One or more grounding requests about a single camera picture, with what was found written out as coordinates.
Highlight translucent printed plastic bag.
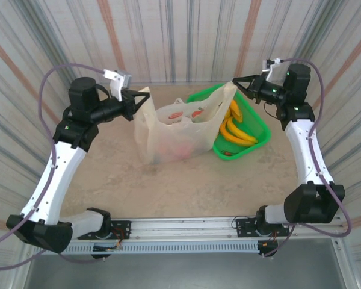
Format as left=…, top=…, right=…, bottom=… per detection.
left=134, top=80, right=238, bottom=166

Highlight yellow fake banana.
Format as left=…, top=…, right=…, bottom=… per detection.
left=226, top=99, right=244, bottom=123
left=218, top=116, right=259, bottom=148

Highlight green plastic basket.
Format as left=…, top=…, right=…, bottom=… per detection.
left=185, top=84, right=272, bottom=163

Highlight grey metal panel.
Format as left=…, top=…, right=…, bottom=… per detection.
left=23, top=254, right=348, bottom=289

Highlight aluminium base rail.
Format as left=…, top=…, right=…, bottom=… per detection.
left=22, top=217, right=347, bottom=241

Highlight red orange base wires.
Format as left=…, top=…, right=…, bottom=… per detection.
left=113, top=228, right=130, bottom=250

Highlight grey slotted cable duct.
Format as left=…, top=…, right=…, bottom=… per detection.
left=32, top=242, right=259, bottom=255

